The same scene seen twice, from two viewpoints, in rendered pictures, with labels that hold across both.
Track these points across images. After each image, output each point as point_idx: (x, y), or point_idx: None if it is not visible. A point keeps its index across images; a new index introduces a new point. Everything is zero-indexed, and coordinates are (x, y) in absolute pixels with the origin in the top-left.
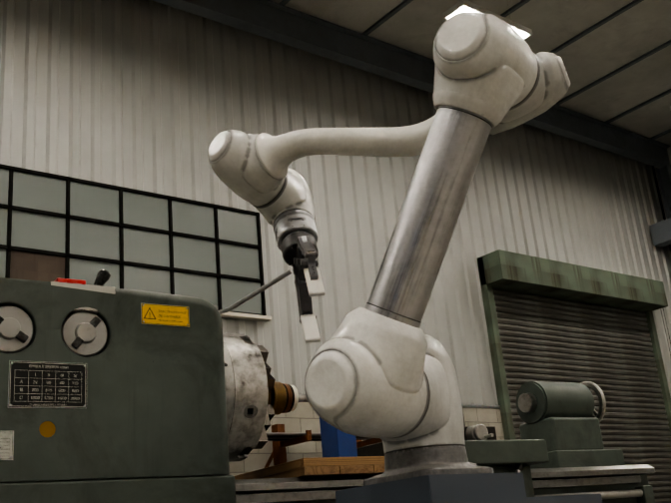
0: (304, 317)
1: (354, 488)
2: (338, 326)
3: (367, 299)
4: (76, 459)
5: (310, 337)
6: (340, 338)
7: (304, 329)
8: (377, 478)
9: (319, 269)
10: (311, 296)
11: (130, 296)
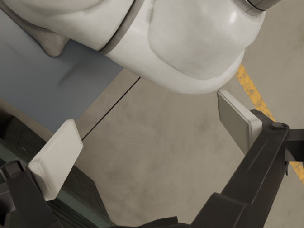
0: (57, 184)
1: (75, 63)
2: (235, 56)
3: (267, 7)
4: None
5: (78, 141)
6: (243, 54)
7: (73, 163)
8: (68, 40)
9: (256, 117)
10: (45, 200)
11: None
